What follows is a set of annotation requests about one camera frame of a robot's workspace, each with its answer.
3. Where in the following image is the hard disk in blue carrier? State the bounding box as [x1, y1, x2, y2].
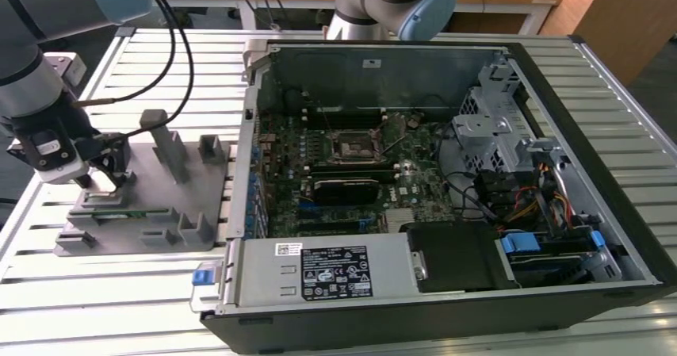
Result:
[496, 231, 608, 289]

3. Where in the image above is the black open PC case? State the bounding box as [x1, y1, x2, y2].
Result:
[198, 34, 677, 355]

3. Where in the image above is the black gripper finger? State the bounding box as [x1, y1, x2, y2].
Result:
[74, 168, 98, 191]
[97, 132, 132, 189]

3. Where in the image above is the wooden cabinet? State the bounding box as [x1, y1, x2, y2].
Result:
[538, 0, 677, 90]

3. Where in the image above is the grey parts rack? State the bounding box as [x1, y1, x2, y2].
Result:
[53, 109, 233, 258]

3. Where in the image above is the thick black cable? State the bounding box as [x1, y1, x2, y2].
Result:
[98, 0, 192, 140]

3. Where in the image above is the blue case latch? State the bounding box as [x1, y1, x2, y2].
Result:
[192, 266, 218, 286]

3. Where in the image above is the black RAM slot bank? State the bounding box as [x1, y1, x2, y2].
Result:
[301, 108, 388, 130]
[308, 163, 399, 183]

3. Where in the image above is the green motherboard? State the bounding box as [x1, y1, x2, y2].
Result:
[252, 109, 460, 238]

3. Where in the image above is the silver chipset heatsink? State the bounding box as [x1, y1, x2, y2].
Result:
[384, 208, 419, 231]

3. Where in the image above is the black graphics card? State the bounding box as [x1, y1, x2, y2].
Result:
[311, 177, 381, 207]

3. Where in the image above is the silver metal drive cage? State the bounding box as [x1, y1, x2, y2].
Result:
[451, 64, 535, 174]

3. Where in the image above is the silver metal support bar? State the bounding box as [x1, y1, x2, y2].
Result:
[520, 136, 602, 230]

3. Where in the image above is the CPU socket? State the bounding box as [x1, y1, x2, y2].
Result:
[328, 128, 383, 163]

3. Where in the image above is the grey power supply unit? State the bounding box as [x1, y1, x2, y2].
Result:
[224, 239, 424, 308]

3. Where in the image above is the black fan shroud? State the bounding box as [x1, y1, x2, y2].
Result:
[404, 220, 518, 293]

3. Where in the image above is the coloured wire bundle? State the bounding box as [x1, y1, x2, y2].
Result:
[496, 161, 578, 230]

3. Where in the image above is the metal socket cover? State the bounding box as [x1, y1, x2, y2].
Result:
[379, 112, 407, 142]

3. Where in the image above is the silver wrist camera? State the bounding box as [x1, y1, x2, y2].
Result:
[5, 128, 89, 186]
[41, 52, 89, 95]

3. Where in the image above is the silver-topped CPU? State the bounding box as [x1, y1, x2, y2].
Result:
[84, 188, 121, 201]

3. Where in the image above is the black cable brass plug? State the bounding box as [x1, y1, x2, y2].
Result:
[73, 0, 178, 107]

